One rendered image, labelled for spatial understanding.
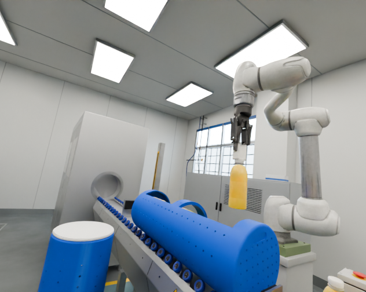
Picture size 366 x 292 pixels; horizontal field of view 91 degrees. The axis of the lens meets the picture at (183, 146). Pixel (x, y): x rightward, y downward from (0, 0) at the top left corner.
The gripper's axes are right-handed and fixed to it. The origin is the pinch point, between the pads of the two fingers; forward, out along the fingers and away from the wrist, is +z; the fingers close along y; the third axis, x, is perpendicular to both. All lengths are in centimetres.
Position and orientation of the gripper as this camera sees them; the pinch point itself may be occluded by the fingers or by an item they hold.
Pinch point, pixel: (239, 152)
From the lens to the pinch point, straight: 80.4
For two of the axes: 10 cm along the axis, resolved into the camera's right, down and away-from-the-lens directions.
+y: -8.0, -2.0, -5.6
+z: -1.3, 9.8, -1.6
